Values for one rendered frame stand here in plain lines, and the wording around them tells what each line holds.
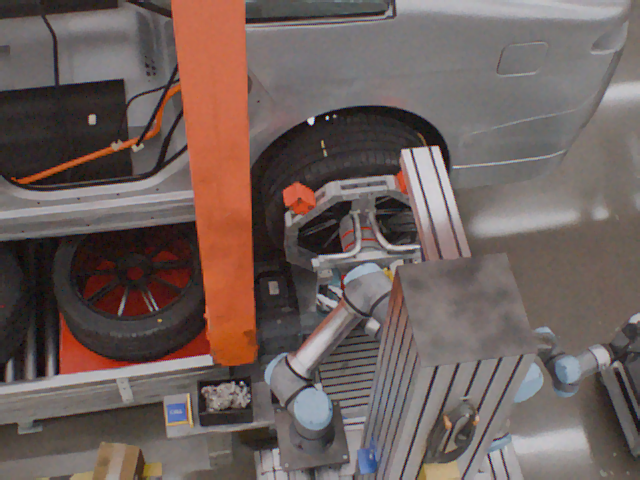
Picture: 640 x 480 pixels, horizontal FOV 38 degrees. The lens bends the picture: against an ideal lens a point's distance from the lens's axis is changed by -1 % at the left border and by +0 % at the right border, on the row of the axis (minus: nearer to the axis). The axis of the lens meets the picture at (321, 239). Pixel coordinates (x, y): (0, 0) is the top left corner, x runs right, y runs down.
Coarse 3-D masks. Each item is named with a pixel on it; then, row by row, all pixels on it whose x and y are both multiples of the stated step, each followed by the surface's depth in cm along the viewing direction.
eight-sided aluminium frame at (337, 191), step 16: (384, 176) 331; (320, 192) 330; (336, 192) 326; (352, 192) 326; (368, 192) 327; (384, 192) 329; (400, 192) 331; (320, 208) 330; (288, 224) 336; (288, 240) 344; (400, 240) 366; (416, 240) 359; (288, 256) 352; (304, 256) 361
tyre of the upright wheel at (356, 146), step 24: (336, 120) 337; (360, 120) 338; (384, 120) 341; (288, 144) 341; (312, 144) 335; (336, 144) 332; (360, 144) 331; (384, 144) 333; (408, 144) 341; (264, 168) 351; (288, 168) 338; (312, 168) 330; (336, 168) 327; (360, 168) 329; (384, 168) 331; (264, 192) 351
